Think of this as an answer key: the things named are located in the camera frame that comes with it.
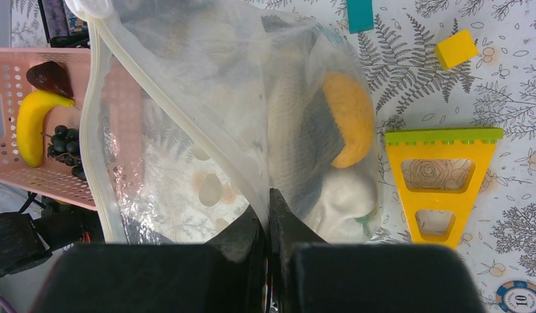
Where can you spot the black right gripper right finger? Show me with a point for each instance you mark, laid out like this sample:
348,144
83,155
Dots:
311,275

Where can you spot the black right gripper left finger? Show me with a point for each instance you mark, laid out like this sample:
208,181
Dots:
225,274

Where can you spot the grey toy fish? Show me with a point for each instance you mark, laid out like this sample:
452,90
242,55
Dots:
302,135

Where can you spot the clear zip top bag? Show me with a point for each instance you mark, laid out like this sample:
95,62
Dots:
200,66

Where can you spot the orange toy fruit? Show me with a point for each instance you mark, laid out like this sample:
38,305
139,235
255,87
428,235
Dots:
352,110

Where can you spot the black toy grapes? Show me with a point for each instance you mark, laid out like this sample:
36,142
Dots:
64,147

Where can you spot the yellow toy banana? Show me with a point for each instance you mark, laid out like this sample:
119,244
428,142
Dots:
30,123

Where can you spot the dark red toy fig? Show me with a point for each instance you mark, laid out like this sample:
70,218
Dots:
51,77

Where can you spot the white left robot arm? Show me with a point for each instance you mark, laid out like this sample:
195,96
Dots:
27,242

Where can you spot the yellow triangle toy block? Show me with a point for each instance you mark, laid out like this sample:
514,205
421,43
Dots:
440,169

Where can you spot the teal toy block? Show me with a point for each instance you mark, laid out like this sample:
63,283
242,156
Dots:
360,15

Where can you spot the pink plastic basket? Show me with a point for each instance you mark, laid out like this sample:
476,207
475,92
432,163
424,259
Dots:
114,128

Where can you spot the yellow toy brick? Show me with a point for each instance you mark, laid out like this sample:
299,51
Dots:
455,50

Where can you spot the black poker chip case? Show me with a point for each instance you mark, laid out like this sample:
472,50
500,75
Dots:
63,29

